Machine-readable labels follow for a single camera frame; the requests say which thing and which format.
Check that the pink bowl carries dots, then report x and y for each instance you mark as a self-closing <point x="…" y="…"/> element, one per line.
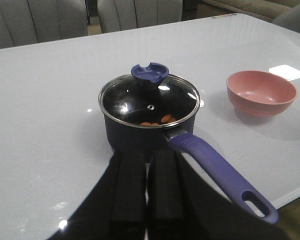
<point x="259" y="93"/>

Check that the orange ham slices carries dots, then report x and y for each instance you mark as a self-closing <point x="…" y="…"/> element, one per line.
<point x="166" y="119"/>

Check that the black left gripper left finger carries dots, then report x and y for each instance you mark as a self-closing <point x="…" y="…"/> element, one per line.
<point x="115" y="209"/>

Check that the beige cushion seat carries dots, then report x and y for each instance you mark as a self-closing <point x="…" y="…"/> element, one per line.
<point x="266" y="10"/>

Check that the left grey upholstered chair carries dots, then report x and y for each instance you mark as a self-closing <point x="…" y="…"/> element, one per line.
<point x="26" y="22"/>

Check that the glass lid purple knob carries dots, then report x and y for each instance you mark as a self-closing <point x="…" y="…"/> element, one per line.
<point x="147" y="94"/>

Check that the grey upholstered chair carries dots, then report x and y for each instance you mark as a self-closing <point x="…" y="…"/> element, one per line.
<point x="120" y="15"/>
<point x="26" y="22"/>

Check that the dark blue saucepan purple handle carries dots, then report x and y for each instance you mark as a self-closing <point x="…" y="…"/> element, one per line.
<point x="180" y="138"/>

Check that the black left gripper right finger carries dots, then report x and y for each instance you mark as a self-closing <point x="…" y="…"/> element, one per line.
<point x="182" y="206"/>

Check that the right grey upholstered chair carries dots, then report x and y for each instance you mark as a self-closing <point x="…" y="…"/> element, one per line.
<point x="120" y="15"/>

